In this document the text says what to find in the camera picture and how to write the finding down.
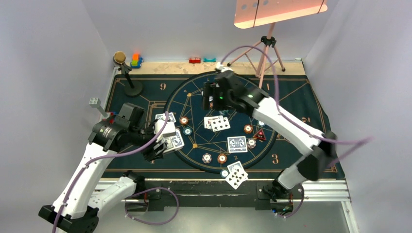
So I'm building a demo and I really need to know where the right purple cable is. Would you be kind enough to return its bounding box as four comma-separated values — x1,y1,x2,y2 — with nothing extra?
220,45,374,219

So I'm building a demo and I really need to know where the teal chip stack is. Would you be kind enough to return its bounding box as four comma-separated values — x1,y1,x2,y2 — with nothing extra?
220,169,229,179

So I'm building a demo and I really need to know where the dark green rectangular poker mat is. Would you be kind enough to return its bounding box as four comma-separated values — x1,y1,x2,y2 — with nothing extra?
103,74,345,180

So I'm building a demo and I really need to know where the orange poker chip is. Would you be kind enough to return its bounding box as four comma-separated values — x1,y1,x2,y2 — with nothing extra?
243,124,253,134
179,116,189,125

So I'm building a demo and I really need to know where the colourful lego brick toy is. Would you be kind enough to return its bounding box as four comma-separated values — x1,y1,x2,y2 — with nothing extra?
107,112,116,124

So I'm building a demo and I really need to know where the orange chip stack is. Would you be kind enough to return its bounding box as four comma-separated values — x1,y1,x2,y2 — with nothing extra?
217,154,227,164

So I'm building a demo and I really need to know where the red triangular all-in marker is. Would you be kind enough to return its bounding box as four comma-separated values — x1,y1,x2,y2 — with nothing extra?
253,129,267,141

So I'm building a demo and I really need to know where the blue backed playing card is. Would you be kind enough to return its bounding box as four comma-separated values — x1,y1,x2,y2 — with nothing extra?
155,113,166,121
168,112,176,123
227,136,248,153
227,161,245,174

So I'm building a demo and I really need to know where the red toy block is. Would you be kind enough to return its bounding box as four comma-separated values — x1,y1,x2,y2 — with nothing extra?
189,57,202,64

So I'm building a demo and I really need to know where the purple cable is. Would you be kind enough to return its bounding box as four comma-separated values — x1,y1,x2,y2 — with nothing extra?
220,45,374,219
51,111,180,233

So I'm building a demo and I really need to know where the face up playing card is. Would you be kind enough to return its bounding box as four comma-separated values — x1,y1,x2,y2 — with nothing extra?
204,115,223,129
211,117,231,132

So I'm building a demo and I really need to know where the pink tripod stand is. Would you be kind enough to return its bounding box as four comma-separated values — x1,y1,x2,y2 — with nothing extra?
227,22,286,88

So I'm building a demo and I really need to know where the face up spades card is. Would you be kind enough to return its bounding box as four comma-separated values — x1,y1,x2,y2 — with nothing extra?
225,168,248,189

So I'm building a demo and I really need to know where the pink white chip stack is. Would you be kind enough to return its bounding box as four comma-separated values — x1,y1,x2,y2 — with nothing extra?
202,153,212,164

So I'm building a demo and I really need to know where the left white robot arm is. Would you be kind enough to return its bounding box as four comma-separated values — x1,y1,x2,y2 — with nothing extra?
38,103,180,233

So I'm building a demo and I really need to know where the teal toy block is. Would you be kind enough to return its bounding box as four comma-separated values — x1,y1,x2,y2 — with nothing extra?
203,57,216,63

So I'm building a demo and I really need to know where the blue playing card deck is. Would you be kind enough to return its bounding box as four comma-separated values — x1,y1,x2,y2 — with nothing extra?
162,129,185,154

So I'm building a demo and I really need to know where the grey lego brick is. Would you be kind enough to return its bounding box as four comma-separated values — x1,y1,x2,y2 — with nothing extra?
89,97,110,118

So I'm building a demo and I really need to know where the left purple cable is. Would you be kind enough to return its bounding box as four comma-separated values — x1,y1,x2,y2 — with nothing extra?
51,111,180,233

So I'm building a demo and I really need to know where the pink light panel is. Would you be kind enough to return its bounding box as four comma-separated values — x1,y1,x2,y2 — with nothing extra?
234,0,328,29

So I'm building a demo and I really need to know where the pink white poker chip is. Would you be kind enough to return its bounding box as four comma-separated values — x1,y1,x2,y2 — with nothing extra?
247,138,257,149

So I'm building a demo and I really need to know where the orange green blue block stack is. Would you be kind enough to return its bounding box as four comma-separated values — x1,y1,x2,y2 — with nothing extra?
130,53,143,68

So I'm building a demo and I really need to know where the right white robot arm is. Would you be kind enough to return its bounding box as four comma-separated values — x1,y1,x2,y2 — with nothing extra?
203,63,337,198

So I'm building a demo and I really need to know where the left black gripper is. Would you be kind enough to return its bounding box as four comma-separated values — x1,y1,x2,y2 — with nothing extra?
128,118,167,161

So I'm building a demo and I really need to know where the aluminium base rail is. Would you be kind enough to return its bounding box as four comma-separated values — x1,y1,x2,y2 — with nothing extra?
58,179,360,233

